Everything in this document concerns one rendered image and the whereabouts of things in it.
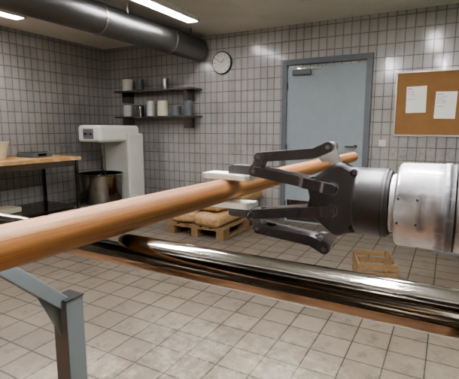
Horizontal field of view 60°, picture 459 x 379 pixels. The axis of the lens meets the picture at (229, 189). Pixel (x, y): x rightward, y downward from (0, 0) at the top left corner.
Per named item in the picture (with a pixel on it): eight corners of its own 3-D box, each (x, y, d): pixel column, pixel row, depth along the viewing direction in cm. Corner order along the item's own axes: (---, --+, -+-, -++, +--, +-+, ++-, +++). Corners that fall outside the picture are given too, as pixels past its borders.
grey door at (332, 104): (363, 231, 494) (372, 51, 462) (278, 221, 549) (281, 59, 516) (364, 229, 502) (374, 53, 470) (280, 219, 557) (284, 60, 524)
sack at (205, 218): (217, 229, 449) (217, 216, 446) (192, 225, 468) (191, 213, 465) (244, 217, 501) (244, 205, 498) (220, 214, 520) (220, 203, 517)
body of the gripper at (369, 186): (391, 167, 39) (301, 163, 43) (386, 250, 40) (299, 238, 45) (399, 162, 45) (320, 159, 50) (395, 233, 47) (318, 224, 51)
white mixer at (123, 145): (101, 223, 536) (96, 125, 516) (68, 218, 568) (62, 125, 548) (150, 210, 623) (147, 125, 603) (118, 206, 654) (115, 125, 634)
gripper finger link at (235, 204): (258, 201, 52) (258, 206, 53) (213, 197, 56) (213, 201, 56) (248, 204, 50) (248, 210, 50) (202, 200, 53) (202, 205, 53)
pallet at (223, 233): (223, 241, 452) (223, 228, 450) (167, 232, 491) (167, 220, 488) (265, 219, 556) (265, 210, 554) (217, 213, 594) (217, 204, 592)
